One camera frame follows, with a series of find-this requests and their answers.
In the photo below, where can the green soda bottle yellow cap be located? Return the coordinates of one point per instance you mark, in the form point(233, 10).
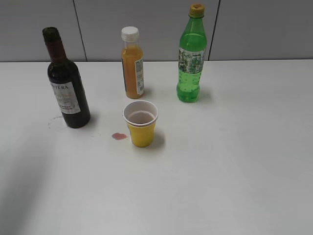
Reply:
point(192, 48)

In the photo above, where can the yellow paper cup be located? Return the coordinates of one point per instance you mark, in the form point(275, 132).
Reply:
point(141, 117)

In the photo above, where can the orange juice bottle white cap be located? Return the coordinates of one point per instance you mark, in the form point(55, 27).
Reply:
point(132, 62)

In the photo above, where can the dark red wine bottle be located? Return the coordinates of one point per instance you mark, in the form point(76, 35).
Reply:
point(65, 81)

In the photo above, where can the spilled red wine puddle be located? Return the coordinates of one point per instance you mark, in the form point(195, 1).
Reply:
point(119, 136)

